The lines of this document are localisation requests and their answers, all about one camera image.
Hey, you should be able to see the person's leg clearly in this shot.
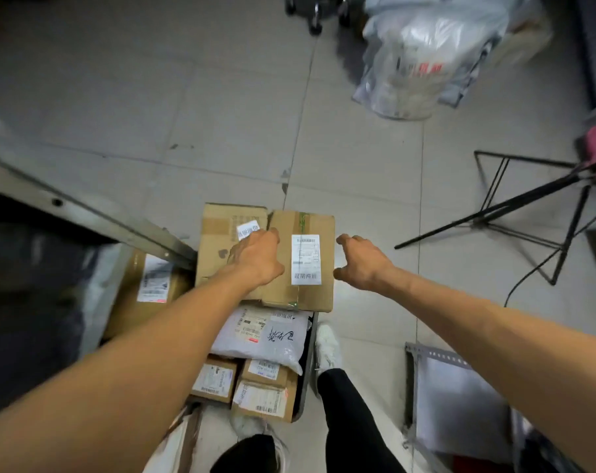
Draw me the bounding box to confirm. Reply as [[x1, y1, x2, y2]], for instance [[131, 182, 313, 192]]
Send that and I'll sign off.
[[317, 368, 407, 473], [211, 434, 279, 473]]

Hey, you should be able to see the white shoe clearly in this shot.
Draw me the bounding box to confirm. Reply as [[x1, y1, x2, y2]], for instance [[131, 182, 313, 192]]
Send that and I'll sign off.
[[313, 323, 343, 397], [228, 413, 289, 468]]

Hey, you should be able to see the person's left hand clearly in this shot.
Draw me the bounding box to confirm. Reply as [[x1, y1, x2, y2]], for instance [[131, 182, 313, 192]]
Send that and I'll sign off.
[[224, 229, 287, 291]]

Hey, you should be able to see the person's right leg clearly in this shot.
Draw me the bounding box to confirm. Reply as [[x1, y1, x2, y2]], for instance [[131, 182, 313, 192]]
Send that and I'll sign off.
[[317, 368, 407, 473]]

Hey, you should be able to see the white right shoe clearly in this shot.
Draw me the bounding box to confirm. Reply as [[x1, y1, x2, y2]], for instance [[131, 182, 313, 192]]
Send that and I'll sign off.
[[313, 323, 343, 397]]

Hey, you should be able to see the person's right hand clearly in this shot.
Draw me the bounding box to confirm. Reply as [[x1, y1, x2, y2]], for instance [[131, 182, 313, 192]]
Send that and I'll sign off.
[[333, 233, 395, 293]]

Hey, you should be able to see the person's right forearm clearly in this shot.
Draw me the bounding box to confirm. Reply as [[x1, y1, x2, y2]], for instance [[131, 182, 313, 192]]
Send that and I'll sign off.
[[376, 270, 596, 473]]

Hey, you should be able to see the white left shoe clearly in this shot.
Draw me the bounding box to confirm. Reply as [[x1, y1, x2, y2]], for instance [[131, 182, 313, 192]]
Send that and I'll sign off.
[[228, 413, 289, 468]]

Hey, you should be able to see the box with handwritten label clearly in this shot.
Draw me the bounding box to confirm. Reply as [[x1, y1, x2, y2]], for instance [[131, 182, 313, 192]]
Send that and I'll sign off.
[[241, 359, 291, 388]]

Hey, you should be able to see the cardboard box green printed tape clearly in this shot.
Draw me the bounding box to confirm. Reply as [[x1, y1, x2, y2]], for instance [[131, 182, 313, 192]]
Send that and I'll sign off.
[[248, 210, 336, 313]]

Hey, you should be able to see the cardboard box black swirl logo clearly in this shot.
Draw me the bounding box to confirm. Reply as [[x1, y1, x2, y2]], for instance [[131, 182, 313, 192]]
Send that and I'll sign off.
[[195, 203, 270, 286]]

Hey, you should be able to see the white mailer bag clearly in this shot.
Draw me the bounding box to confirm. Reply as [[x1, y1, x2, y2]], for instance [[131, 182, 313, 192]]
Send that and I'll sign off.
[[210, 305, 312, 376]]

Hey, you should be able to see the labelled cardboard box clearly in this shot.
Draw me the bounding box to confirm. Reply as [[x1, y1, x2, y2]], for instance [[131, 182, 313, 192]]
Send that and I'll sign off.
[[103, 248, 195, 340]]

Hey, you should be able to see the black cable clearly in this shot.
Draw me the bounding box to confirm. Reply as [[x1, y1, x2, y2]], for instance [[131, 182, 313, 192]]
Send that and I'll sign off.
[[504, 206, 596, 309]]

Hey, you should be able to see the low grey metal rack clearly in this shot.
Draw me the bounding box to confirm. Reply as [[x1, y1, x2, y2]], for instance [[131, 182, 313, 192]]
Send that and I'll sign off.
[[404, 342, 525, 473]]

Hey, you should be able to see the black light stand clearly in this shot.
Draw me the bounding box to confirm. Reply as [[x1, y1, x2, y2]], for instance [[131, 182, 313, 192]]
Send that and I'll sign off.
[[394, 150, 596, 286]]

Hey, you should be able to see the heap of white plastic bags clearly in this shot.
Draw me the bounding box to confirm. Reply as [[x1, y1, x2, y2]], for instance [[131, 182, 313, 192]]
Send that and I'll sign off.
[[352, 0, 553, 122]]

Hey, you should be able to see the person's left leg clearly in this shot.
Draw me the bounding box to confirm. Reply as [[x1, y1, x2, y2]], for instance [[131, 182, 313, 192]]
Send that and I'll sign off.
[[211, 434, 279, 473]]

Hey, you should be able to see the person's left forearm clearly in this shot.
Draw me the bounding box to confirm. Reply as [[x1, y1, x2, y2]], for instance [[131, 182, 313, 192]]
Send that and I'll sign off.
[[0, 268, 259, 473]]

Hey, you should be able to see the grey metal shelf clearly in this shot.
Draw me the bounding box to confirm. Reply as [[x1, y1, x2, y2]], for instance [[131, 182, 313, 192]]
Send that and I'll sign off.
[[0, 102, 200, 473]]

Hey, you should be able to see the cardboard box with black handwriting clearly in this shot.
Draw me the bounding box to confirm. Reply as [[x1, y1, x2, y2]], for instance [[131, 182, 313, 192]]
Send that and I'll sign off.
[[231, 371, 298, 423]]

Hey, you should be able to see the small cardboard box white label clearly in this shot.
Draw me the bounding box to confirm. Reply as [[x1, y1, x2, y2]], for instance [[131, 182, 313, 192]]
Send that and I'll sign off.
[[191, 355, 239, 405]]

